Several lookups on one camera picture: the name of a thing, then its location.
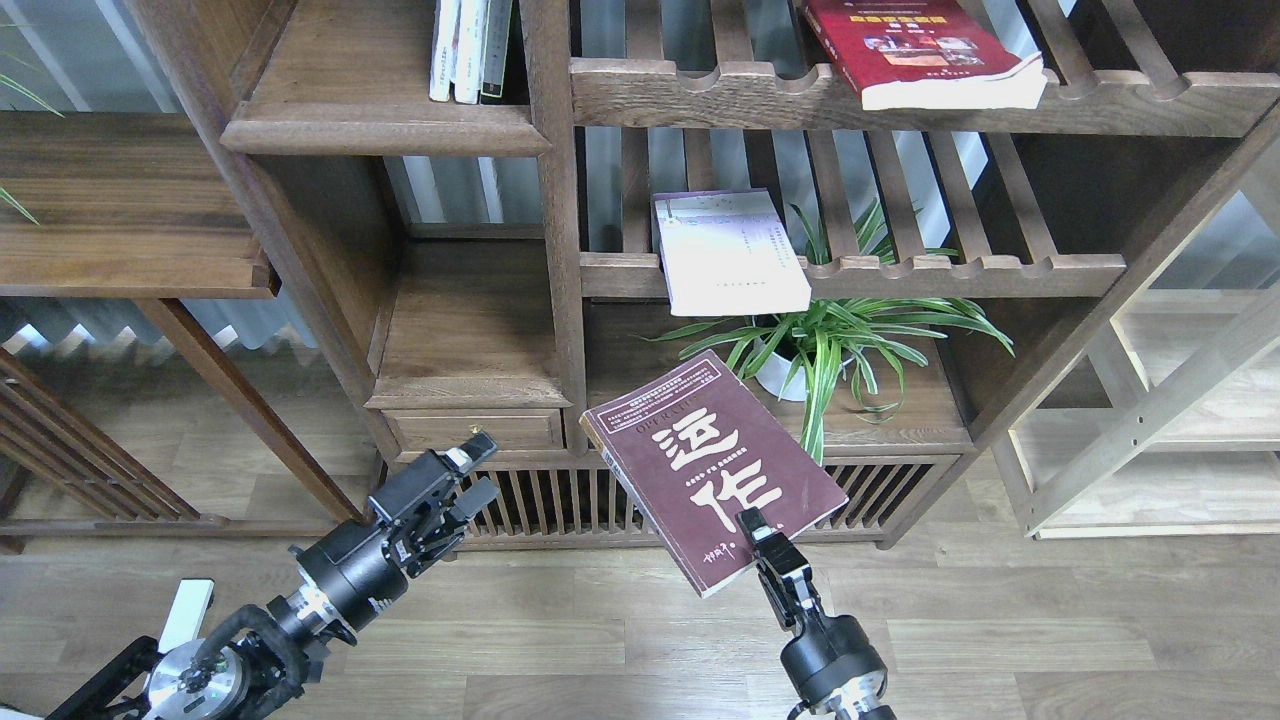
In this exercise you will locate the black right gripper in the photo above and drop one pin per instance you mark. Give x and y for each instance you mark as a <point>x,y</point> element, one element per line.
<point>830,661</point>

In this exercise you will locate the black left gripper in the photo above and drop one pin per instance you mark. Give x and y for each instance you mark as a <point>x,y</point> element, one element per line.
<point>359,570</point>

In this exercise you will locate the maroon book chinese title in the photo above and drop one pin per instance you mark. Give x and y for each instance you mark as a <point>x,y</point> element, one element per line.
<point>693,449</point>

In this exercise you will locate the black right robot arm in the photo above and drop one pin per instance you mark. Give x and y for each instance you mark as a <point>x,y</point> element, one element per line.
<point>830,661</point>

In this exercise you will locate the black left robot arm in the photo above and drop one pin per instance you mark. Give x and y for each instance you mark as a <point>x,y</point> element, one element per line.
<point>260,658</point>

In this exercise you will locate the light wooden shelf unit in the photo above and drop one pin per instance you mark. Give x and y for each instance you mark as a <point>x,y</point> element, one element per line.
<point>1187,445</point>

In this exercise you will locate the white plant pot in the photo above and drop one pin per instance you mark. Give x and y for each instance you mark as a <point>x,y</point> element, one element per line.
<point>782,375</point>

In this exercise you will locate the green spider plant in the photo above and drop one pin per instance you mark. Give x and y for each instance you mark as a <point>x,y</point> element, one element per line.
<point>861,340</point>

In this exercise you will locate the white lavender book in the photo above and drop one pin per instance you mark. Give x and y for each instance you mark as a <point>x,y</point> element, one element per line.
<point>727,253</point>

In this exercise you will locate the dark wooden bookshelf cabinet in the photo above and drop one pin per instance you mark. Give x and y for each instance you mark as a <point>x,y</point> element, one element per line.
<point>494,265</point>

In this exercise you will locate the white metal bar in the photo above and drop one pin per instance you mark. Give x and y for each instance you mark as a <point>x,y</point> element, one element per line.
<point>179,641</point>

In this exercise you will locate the white upright book middle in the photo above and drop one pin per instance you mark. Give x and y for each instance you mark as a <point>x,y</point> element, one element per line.
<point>469,46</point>

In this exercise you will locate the white upright book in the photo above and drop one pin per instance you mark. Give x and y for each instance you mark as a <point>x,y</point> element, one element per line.
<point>469,46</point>
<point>443,59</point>

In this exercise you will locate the white upright book left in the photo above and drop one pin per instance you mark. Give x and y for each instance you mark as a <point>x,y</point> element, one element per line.
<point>443,59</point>

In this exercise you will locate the dark spine upright book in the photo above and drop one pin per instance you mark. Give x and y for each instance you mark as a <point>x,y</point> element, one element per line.
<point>497,39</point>

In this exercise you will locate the red book white pages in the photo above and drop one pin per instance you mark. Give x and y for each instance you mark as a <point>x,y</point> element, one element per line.
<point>922,55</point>

